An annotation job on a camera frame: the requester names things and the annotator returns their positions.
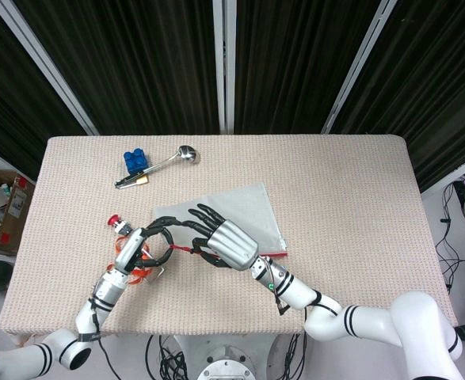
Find stainless steel ladle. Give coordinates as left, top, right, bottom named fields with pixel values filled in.
left=114, top=145, right=197, bottom=190

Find red emergency stop button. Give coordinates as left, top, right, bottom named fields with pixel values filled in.
left=107, top=214, right=134, bottom=237

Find orange lanyard ribbon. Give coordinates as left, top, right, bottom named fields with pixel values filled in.
left=112, top=236, right=158, bottom=285

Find blue toy building block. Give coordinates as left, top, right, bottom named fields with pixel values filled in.
left=122, top=147, right=151, bottom=175

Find white frame post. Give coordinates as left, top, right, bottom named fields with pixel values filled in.
left=212, top=0, right=237, bottom=135
left=321, top=0, right=399, bottom=135
left=0, top=0, right=99, bottom=136

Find black floor cables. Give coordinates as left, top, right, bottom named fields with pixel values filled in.
left=436, top=169, right=465, bottom=294

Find white robot torso base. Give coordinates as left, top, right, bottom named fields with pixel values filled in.
left=174, top=334, right=284, bottom=380

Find black curtain panel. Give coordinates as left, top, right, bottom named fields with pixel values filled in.
left=0, top=0, right=87, bottom=183
left=234, top=0, right=384, bottom=135
left=330, top=0, right=465, bottom=194
left=12, top=0, right=221, bottom=136

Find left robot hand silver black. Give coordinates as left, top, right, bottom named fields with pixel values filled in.
left=112, top=215, right=184, bottom=278

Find brown cardboard box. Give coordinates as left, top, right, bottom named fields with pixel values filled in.
left=0, top=169, right=36, bottom=257

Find beige woven tablecloth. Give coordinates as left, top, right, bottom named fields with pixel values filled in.
left=0, top=134, right=459, bottom=345

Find black cable bundle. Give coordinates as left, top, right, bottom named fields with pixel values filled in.
left=144, top=334, right=189, bottom=380
left=282, top=332, right=309, bottom=380

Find clear zipper pouch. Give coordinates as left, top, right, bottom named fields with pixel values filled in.
left=152, top=181, right=289, bottom=258

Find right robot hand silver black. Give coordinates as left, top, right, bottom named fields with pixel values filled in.
left=182, top=203, right=261, bottom=272

